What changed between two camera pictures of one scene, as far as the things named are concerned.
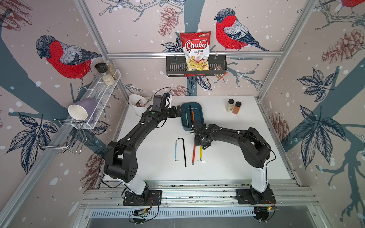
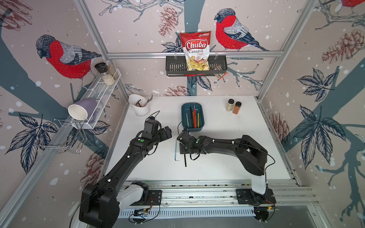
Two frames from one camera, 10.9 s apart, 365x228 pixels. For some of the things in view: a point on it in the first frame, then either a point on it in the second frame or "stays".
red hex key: x=193 y=154 → x=195 y=117
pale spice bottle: x=230 y=105 stays
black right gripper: x=196 y=142 → x=180 y=149
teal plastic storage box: x=191 y=112 stays
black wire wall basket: x=176 y=66 stays
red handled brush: x=217 y=80 stays
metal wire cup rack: x=62 y=136 stays
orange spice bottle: x=236 y=108 stays
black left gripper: x=174 y=114 → x=164 y=136
